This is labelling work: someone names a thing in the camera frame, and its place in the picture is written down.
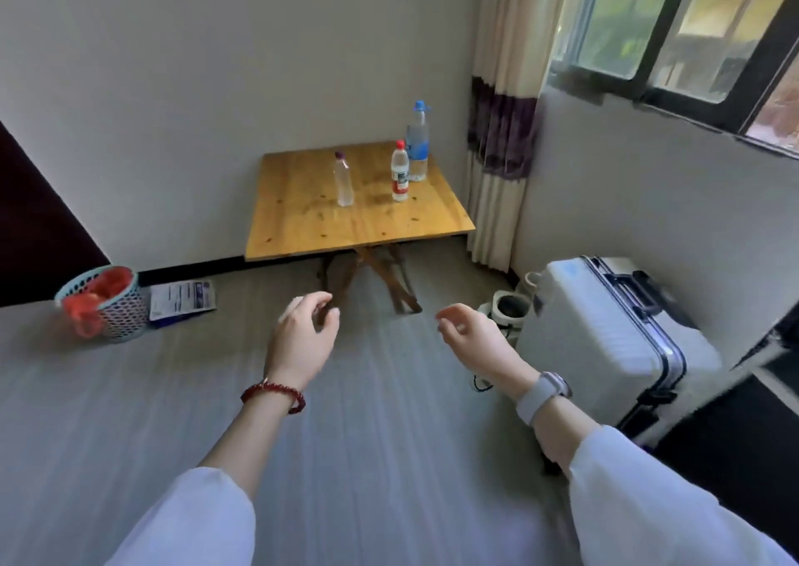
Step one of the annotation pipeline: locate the person's right hand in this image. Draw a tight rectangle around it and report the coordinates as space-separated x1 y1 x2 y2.
435 303 541 399

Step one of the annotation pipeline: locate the person's left hand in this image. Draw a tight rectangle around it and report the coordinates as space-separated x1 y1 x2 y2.
265 291 342 393

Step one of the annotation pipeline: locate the person's right forearm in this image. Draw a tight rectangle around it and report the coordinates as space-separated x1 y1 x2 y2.
531 397 797 566

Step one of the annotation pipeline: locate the person's left forearm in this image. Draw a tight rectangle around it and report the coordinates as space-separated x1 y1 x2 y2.
105 386 304 566

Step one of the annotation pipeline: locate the white electric kettle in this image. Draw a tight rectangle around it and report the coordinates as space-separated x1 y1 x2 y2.
477 289 533 349

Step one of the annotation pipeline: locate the grey wrist watch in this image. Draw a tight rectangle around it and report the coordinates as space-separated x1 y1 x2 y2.
515 371 573 427

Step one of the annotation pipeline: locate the wooden folding table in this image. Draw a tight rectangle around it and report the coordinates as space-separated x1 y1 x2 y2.
245 140 476 316

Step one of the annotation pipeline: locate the purple cap clear bottle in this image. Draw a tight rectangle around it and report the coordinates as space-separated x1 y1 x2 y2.
332 151 355 208

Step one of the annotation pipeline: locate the white hard suitcase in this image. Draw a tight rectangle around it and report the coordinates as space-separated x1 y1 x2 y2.
514 255 725 449

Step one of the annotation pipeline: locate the white blue paper booklet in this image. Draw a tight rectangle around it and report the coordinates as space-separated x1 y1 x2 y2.
148 279 218 330

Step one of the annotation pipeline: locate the red cap water bottle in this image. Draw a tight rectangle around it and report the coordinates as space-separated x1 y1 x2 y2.
390 140 411 203

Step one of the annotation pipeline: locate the blue cap water bottle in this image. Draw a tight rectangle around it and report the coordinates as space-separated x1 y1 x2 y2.
406 100 432 183

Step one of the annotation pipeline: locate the teal white plastic basket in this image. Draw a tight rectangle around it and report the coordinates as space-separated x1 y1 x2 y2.
54 265 151 343

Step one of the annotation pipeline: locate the striped cream purple curtain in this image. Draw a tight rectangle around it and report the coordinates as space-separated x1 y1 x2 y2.
464 0 575 273

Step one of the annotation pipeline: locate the red plastic bag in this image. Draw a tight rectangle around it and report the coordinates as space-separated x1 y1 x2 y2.
61 267 134 340

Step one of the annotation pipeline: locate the red bead bracelet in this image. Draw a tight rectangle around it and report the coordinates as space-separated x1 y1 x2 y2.
240 378 307 415

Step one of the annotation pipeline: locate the black frame window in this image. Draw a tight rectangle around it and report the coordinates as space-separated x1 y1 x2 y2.
548 0 799 161

